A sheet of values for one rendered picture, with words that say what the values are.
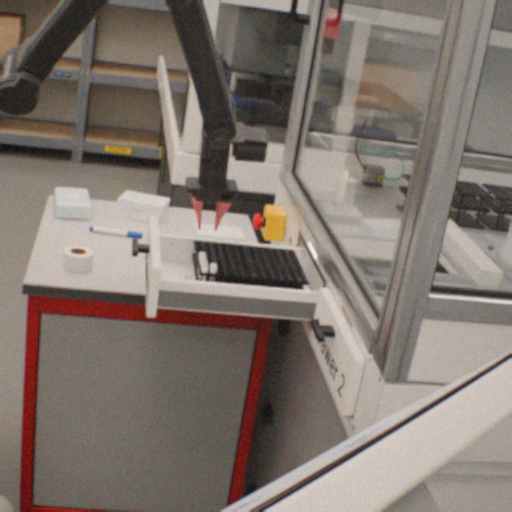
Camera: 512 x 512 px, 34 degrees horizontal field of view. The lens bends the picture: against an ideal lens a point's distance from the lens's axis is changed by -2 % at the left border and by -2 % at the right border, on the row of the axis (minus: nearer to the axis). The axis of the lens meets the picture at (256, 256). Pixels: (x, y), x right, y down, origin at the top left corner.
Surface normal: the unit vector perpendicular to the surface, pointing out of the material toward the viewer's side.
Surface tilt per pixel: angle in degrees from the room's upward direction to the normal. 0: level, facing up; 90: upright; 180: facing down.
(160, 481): 90
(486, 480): 90
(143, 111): 90
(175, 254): 90
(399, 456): 40
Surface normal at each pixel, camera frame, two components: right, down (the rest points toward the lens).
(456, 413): 0.59, -0.48
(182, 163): 0.13, 0.37
